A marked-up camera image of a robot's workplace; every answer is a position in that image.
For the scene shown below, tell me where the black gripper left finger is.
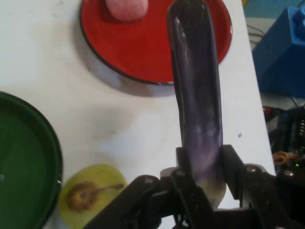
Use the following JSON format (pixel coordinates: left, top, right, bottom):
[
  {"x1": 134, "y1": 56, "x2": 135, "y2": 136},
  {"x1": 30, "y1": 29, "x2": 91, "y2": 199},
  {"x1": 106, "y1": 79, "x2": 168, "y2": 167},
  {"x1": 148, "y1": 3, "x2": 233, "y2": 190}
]
[{"x1": 83, "y1": 146, "x2": 216, "y2": 229}]

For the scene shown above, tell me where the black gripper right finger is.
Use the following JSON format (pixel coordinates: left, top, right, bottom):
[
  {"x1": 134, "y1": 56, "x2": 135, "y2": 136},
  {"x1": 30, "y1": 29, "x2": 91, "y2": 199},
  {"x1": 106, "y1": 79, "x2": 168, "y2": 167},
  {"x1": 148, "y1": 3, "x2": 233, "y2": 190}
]
[{"x1": 220, "y1": 144, "x2": 305, "y2": 229}]

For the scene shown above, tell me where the pink plush toy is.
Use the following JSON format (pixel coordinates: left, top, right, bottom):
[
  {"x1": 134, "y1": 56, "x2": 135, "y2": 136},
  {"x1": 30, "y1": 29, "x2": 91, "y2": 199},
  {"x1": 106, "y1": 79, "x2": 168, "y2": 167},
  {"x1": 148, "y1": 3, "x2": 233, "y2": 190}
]
[{"x1": 105, "y1": 0, "x2": 149, "y2": 23}]

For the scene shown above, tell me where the blue plastic box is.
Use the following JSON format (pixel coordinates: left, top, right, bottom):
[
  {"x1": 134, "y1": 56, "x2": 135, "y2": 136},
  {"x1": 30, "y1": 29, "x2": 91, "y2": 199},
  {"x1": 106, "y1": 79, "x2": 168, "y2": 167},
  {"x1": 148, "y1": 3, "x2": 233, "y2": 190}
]
[{"x1": 252, "y1": 5, "x2": 305, "y2": 99}]

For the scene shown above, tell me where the thin black cable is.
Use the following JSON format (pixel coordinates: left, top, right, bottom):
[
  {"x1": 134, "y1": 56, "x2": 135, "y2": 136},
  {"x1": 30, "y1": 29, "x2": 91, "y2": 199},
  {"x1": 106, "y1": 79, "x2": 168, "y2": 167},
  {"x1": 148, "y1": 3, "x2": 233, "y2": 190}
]
[{"x1": 246, "y1": 23, "x2": 265, "y2": 45}]

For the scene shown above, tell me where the black electronics unit with wires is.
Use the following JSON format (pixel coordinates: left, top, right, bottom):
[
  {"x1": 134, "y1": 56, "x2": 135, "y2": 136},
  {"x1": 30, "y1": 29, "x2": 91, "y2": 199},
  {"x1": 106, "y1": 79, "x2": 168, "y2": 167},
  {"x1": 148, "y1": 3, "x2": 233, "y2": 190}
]
[{"x1": 263, "y1": 104, "x2": 305, "y2": 177}]

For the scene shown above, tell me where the red enamel plate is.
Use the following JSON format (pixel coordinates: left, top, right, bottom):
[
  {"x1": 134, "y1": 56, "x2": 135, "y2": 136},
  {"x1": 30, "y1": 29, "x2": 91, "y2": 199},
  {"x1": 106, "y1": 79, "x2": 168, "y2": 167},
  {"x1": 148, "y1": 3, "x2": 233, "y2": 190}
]
[{"x1": 80, "y1": 0, "x2": 233, "y2": 85}]

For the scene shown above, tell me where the purple toy eggplant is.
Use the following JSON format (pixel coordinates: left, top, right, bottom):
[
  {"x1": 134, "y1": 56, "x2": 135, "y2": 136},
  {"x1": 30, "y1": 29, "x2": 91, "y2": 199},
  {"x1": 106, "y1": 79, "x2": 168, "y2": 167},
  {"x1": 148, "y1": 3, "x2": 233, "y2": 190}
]
[{"x1": 166, "y1": 0, "x2": 227, "y2": 208}]

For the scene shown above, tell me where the yellow-green toy apple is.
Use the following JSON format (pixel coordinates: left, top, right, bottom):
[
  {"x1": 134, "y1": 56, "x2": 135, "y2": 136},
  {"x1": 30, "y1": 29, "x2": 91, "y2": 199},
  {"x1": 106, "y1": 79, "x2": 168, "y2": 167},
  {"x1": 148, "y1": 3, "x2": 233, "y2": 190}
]
[{"x1": 58, "y1": 164, "x2": 128, "y2": 229}]

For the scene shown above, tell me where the green enamel plate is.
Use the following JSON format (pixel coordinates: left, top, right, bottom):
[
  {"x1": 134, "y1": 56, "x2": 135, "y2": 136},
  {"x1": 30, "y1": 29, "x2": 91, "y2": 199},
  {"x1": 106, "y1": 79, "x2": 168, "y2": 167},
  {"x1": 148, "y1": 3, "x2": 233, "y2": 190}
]
[{"x1": 0, "y1": 91, "x2": 63, "y2": 229}]

